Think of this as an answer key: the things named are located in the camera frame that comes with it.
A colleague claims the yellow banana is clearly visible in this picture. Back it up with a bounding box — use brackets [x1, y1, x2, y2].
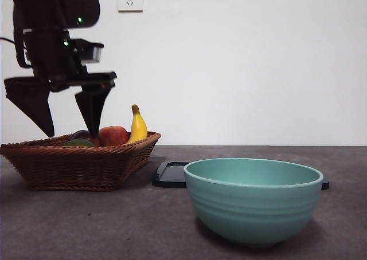
[126, 104, 149, 145]

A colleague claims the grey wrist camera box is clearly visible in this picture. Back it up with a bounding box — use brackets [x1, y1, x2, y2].
[70, 38, 104, 65]

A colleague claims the black flat cable loop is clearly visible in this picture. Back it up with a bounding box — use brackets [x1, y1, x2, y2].
[13, 10, 33, 69]

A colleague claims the black rectangular tray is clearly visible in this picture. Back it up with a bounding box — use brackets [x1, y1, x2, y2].
[151, 161, 330, 191]

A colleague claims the brown woven wicker basket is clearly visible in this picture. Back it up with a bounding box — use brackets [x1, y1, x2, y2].
[0, 131, 162, 192]

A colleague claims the teal ceramic bowl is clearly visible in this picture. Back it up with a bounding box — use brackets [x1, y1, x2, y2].
[183, 157, 325, 248]

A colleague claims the dark red apple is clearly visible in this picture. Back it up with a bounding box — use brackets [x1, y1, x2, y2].
[71, 130, 94, 142]

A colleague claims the red yellow apple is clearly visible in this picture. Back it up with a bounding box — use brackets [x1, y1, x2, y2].
[98, 125, 130, 147]

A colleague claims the green avocado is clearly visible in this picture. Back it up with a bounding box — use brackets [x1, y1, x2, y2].
[62, 139, 95, 147]

